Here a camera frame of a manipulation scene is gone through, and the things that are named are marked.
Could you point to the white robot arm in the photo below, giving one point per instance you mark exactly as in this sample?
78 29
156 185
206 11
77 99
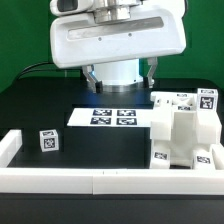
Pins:
119 76

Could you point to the white marker tag sheet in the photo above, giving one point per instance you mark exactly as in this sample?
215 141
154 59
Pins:
109 117

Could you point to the white U-shaped fence wall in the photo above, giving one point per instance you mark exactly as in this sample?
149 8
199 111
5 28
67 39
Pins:
99 181

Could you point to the white chair back piece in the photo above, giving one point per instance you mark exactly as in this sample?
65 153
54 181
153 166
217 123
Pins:
175 117

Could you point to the white chair seat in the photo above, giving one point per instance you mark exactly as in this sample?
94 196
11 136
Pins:
181 153

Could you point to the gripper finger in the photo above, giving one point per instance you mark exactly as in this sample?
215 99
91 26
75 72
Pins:
152 63
88 72

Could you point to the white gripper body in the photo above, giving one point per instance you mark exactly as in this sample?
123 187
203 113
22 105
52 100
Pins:
88 32

